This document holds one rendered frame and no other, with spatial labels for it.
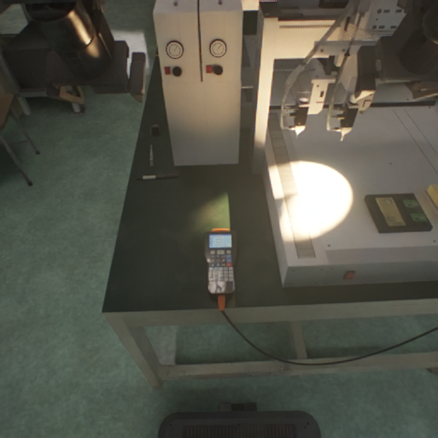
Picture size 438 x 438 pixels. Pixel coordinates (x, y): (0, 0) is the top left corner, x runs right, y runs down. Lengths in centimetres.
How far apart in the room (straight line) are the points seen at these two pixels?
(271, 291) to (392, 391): 95
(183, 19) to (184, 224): 52
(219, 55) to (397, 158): 59
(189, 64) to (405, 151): 68
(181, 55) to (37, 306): 139
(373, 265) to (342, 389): 86
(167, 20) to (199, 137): 35
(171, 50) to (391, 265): 74
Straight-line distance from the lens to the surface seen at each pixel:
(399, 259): 85
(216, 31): 92
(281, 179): 94
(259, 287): 84
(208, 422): 124
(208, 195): 104
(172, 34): 93
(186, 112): 103
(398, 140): 120
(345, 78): 90
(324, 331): 166
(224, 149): 110
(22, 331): 185
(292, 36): 90
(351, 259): 81
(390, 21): 83
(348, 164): 104
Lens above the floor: 149
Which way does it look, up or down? 49 degrees down
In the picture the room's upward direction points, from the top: 1 degrees counter-clockwise
